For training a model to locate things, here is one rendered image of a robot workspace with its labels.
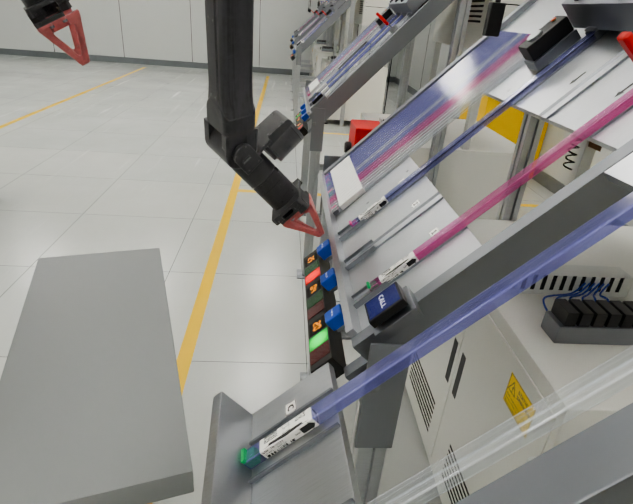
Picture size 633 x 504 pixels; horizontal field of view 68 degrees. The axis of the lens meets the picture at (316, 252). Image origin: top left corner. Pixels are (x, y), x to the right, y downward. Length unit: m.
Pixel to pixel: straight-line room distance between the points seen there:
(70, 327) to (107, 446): 0.27
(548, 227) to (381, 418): 0.30
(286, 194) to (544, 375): 0.51
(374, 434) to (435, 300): 0.19
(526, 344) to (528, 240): 0.33
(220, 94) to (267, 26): 8.59
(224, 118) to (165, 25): 8.83
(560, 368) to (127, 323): 0.71
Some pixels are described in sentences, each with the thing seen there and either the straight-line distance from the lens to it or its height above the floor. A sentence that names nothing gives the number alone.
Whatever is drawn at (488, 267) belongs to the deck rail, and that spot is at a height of 0.84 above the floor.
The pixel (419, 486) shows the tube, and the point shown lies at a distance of 0.34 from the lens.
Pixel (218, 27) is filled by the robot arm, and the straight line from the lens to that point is 0.68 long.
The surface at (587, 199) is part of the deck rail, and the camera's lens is 0.60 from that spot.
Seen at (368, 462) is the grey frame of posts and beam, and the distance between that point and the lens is 0.72.
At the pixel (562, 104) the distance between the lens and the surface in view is 0.79.
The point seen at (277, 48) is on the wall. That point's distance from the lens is 9.31.
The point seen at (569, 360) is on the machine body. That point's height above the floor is 0.62.
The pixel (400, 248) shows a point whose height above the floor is 0.79.
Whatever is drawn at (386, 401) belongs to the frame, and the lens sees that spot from 0.62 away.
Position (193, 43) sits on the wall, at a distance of 9.45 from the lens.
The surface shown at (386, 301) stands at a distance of 0.56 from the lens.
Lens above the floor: 1.10
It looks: 27 degrees down
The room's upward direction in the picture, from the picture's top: 5 degrees clockwise
